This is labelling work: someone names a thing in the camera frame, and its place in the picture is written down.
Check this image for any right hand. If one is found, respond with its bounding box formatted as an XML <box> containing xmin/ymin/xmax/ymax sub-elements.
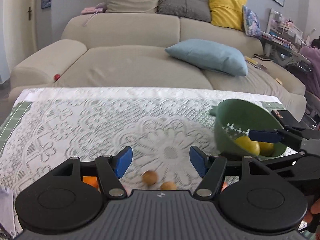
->
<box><xmin>303</xmin><ymin>199</ymin><xmax>320</xmax><ymax>224</ymax></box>

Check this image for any yellow-green apple right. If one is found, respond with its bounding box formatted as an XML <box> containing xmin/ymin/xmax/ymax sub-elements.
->
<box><xmin>258</xmin><ymin>142</ymin><xmax>274</xmax><ymax>157</ymax></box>

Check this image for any yellow-green apple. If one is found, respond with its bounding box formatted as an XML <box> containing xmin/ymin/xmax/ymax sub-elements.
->
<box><xmin>258</xmin><ymin>142</ymin><xmax>274</xmax><ymax>157</ymax></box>
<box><xmin>235</xmin><ymin>136</ymin><xmax>260</xmax><ymax>156</ymax></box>

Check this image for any brown kiwi top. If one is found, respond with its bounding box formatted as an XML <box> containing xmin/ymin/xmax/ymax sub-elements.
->
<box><xmin>142</xmin><ymin>170</ymin><xmax>158</xmax><ymax>187</ymax></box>

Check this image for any brown kiwi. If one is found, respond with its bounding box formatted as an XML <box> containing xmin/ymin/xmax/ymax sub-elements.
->
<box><xmin>142</xmin><ymin>170</ymin><xmax>158</xmax><ymax>187</ymax></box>
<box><xmin>160</xmin><ymin>181</ymin><xmax>177</xmax><ymax>191</ymax></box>

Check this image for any orange mandarin middle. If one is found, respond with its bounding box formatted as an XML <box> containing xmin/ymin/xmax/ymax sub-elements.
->
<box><xmin>82</xmin><ymin>176</ymin><xmax>100</xmax><ymax>191</ymax></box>

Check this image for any yellow-green apple left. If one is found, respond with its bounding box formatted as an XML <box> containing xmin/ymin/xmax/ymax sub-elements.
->
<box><xmin>235</xmin><ymin>136</ymin><xmax>260</xmax><ymax>156</ymax></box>

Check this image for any brown kiwi middle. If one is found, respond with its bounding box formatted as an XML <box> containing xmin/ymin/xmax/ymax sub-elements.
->
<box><xmin>160</xmin><ymin>181</ymin><xmax>177</xmax><ymax>191</ymax></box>

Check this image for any white lace tablecloth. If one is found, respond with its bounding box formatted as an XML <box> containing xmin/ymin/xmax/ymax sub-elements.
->
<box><xmin>0</xmin><ymin>87</ymin><xmax>298</xmax><ymax>238</ymax></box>

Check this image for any green colander bowl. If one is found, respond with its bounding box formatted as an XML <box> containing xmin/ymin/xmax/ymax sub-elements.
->
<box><xmin>209</xmin><ymin>99</ymin><xmax>283</xmax><ymax>157</ymax></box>

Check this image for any cluttered side desk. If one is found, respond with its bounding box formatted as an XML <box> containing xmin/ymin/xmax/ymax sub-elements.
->
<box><xmin>261</xmin><ymin>9</ymin><xmax>312</xmax><ymax>72</ymax></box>

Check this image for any small red ball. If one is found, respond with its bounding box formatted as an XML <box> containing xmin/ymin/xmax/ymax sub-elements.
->
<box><xmin>54</xmin><ymin>74</ymin><xmax>61</xmax><ymax>81</ymax></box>

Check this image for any beige sofa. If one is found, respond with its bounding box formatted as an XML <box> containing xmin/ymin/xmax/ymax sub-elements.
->
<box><xmin>9</xmin><ymin>13</ymin><xmax>306</xmax><ymax>120</ymax></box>

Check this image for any light blue pillow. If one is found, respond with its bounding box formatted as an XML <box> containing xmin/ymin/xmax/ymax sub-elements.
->
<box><xmin>165</xmin><ymin>38</ymin><xmax>248</xmax><ymax>76</ymax></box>

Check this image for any floral patterned pillow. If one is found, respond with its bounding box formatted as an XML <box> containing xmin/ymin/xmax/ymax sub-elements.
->
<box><xmin>242</xmin><ymin>5</ymin><xmax>261</xmax><ymax>39</ymax></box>

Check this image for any yellow pillow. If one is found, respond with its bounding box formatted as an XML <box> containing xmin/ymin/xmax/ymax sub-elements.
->
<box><xmin>208</xmin><ymin>0</ymin><xmax>247</xmax><ymax>31</ymax></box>

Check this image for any pink telephone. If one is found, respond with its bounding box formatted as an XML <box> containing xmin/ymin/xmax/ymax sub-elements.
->
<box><xmin>81</xmin><ymin>3</ymin><xmax>107</xmax><ymax>27</ymax></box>

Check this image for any grey pillow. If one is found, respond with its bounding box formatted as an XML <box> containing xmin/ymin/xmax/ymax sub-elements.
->
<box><xmin>157</xmin><ymin>0</ymin><xmax>212</xmax><ymax>23</ymax></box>

